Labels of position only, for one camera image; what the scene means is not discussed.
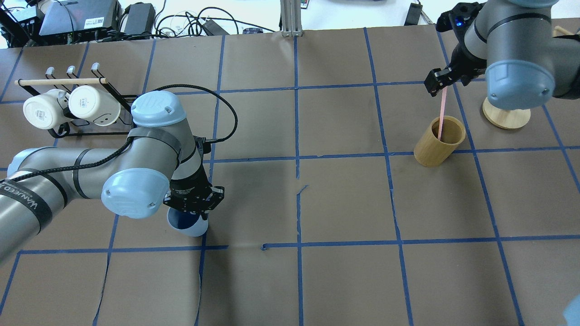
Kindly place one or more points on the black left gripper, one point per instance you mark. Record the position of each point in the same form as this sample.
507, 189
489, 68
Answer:
189, 190

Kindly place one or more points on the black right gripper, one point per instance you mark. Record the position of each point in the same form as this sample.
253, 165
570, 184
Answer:
463, 64

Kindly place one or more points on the pink chopstick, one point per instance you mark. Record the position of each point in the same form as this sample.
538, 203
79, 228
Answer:
442, 113

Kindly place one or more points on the light blue plastic cup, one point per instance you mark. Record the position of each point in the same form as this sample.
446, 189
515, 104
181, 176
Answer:
193, 224

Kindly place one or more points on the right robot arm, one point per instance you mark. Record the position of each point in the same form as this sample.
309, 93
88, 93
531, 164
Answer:
511, 43

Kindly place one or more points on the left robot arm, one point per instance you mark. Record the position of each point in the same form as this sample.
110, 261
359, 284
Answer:
160, 163

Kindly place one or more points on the bamboo cylinder holder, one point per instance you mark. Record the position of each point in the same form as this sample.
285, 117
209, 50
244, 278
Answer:
432, 150

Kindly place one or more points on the black mug rack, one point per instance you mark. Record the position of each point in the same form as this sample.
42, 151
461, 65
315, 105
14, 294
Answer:
80, 127

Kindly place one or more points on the right white mug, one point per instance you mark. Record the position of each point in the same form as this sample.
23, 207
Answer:
94, 105

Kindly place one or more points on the white mug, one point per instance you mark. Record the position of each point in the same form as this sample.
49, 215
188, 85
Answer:
47, 110
94, 105

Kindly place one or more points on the wooden rack rod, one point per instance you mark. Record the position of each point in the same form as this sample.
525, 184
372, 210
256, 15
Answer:
64, 81

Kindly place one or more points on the left white mug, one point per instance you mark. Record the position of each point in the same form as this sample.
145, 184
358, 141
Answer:
47, 110

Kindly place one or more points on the black power adapter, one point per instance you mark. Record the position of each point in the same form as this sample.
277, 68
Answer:
139, 19

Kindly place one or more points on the black computer box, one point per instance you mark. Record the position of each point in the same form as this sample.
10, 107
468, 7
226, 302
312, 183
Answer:
81, 17

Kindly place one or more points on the aluminium frame post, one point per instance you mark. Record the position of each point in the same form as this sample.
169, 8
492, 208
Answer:
291, 18

